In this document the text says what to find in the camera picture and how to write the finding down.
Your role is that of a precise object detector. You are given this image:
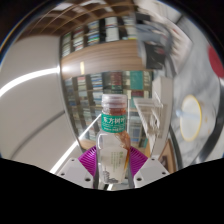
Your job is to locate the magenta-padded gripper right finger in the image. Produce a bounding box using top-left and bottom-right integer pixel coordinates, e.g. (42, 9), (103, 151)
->
(125, 145), (171, 190)

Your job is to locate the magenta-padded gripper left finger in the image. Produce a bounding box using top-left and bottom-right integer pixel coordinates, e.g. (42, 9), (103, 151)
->
(57, 145), (100, 190)

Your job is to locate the clear bottle with green label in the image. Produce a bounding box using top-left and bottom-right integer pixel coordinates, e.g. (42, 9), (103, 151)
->
(95, 93), (132, 191)

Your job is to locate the long ceiling light strip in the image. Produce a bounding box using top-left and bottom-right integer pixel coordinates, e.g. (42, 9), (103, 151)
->
(49, 114), (103, 174)
(0, 67), (61, 98)

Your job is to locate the beige building model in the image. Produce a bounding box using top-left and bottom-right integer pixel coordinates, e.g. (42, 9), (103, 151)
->
(133, 76), (174, 158)

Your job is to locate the light blue spoon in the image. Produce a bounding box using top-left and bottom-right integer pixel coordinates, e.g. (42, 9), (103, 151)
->
(175, 109), (201, 120)

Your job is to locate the flat round red coaster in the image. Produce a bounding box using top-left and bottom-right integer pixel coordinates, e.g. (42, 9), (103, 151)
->
(207, 44), (224, 79)

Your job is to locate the wooden cubby shelf unit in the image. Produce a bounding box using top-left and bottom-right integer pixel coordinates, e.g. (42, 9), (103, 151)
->
(19, 0), (141, 38)

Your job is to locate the large wall bookshelf with books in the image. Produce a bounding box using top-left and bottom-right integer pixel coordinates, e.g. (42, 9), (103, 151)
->
(59, 16), (158, 151)

